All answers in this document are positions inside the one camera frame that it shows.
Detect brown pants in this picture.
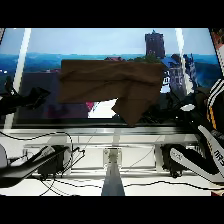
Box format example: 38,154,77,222
57,59,165,128

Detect black striped garment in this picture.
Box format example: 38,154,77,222
204,78,224,132

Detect black cable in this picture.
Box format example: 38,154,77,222
39,176,224,196
0,130,86,168

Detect silver frame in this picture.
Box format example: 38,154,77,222
0,125,224,197

